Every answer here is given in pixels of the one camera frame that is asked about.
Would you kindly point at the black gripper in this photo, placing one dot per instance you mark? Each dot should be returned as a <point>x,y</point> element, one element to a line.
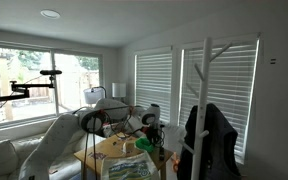
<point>152,135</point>

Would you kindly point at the green plastic bowl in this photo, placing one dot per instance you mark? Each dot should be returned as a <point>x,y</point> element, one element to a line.
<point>144,144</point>

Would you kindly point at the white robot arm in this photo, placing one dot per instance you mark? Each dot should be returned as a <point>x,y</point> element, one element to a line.
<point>37,164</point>

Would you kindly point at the black remote control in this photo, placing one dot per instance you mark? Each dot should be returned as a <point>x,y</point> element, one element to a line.
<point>161,154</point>

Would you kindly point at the grey sofa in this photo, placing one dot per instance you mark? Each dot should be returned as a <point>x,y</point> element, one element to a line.
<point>173,134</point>

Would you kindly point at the wooden coffee table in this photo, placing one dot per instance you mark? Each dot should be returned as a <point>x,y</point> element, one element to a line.
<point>117,153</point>

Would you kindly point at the white coat rack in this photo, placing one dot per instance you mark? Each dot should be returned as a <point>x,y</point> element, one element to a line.
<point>200,132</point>

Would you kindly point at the dark jacket on rack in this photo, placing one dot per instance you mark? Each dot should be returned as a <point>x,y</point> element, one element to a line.
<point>218,159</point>

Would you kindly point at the white arc lamp shade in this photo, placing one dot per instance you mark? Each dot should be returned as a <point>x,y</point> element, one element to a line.
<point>92,95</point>

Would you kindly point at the white window blind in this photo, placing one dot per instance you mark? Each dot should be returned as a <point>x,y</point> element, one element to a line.
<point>231,83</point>

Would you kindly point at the white leather sofa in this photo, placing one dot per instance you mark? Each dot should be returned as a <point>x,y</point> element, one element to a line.
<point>14,152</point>

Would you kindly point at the round ceiling light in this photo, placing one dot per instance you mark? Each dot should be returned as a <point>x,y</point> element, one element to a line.
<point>51,14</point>

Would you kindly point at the black camera on boom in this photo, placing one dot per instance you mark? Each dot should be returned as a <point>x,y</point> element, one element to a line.
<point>23,89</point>

